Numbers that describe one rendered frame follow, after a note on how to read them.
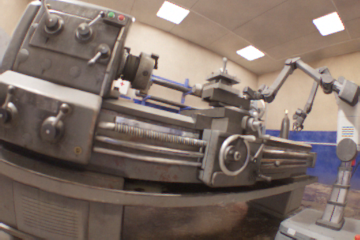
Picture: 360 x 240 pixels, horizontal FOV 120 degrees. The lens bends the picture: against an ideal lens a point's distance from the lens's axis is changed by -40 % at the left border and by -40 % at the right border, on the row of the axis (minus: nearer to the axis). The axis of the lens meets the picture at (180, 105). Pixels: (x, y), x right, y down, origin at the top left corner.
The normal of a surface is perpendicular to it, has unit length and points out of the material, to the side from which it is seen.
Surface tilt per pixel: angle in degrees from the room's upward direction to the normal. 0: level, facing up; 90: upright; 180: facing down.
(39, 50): 90
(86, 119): 90
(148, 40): 90
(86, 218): 90
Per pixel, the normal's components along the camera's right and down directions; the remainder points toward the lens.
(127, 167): 0.43, -0.07
